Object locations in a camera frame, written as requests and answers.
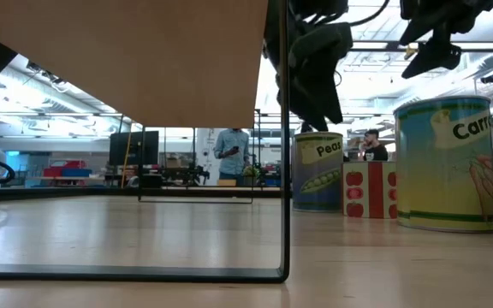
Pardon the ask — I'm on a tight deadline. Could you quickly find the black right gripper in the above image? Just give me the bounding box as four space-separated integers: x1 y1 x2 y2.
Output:
399 0 493 80

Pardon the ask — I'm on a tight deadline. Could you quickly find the black overhead light beam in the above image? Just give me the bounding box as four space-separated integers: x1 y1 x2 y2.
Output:
348 39 493 54

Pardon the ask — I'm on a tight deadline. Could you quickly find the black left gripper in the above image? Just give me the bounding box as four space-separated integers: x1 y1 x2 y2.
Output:
264 0 354 133

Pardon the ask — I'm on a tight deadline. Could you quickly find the black monitor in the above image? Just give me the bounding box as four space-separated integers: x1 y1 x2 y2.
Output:
109 130 161 168

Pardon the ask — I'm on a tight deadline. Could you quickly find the yellow pole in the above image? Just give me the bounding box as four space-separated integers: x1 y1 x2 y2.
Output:
120 132 134 188

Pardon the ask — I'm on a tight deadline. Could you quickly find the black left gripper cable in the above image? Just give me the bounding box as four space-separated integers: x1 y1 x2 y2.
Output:
347 0 391 27

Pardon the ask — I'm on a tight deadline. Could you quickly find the peas can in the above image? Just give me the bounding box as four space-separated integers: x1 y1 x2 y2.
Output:
291 131 345 213

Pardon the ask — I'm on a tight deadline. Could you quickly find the small potted plant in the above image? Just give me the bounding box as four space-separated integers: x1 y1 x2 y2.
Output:
241 165 260 187

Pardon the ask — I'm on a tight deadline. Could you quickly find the black metal table frame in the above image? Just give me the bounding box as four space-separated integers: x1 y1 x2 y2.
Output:
0 186 493 204

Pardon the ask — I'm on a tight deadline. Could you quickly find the wooden shelf with black frame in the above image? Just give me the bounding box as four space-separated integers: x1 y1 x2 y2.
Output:
0 0 291 284

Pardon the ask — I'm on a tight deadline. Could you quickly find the red storage bin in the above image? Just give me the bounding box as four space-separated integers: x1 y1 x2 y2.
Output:
42 159 88 179

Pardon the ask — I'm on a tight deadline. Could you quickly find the large carrots can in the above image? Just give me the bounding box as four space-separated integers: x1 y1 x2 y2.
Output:
393 95 493 234

